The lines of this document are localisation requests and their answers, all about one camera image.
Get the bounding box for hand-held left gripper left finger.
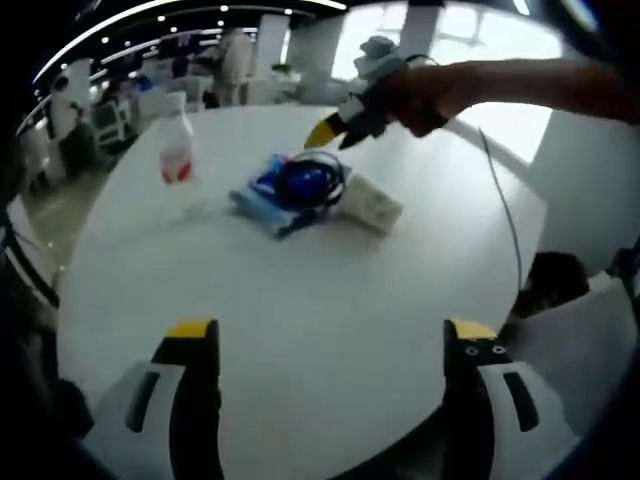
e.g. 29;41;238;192
91;317;225;480

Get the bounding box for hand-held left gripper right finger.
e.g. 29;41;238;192
441;318;585;480

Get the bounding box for black cable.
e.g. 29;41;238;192
276;148;350;210

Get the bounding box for white paper cup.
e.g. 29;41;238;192
336;171;404;234

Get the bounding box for blue tissue pack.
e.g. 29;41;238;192
247;153;296;196

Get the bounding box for wet wipes pack blue lid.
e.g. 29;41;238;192
228;152;354;240

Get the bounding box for clear water bottle red label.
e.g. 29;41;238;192
158;92;197;186

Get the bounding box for person's right hand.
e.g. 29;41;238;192
385;63;457;140

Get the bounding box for white table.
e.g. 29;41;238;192
54;102;550;480

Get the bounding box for white office chair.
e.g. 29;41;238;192
93;96;135;147

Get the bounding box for thin dark gripper cable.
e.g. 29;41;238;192
478;126;525;292

